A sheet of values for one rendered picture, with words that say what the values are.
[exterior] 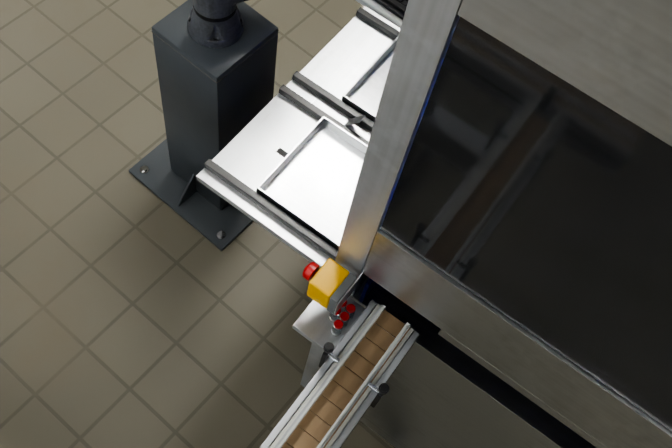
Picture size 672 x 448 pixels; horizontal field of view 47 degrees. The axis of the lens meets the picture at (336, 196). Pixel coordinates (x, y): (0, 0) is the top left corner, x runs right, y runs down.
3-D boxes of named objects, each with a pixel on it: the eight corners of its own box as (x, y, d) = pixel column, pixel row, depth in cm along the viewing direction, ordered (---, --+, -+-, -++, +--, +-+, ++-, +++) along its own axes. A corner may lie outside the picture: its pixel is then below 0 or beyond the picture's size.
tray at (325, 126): (435, 200, 187) (439, 193, 184) (374, 279, 175) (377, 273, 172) (322, 123, 194) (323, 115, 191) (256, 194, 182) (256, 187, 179)
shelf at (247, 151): (511, 103, 206) (513, 99, 205) (360, 298, 175) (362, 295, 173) (364, 10, 216) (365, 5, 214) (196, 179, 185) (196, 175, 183)
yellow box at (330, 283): (353, 289, 165) (357, 276, 159) (333, 315, 162) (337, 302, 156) (324, 269, 167) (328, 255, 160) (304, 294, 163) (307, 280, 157)
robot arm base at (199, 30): (176, 26, 215) (174, 1, 206) (215, -3, 221) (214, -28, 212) (216, 57, 211) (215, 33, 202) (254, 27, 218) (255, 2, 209)
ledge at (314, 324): (377, 321, 173) (379, 318, 171) (343, 366, 167) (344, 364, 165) (327, 284, 176) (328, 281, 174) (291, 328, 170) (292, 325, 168)
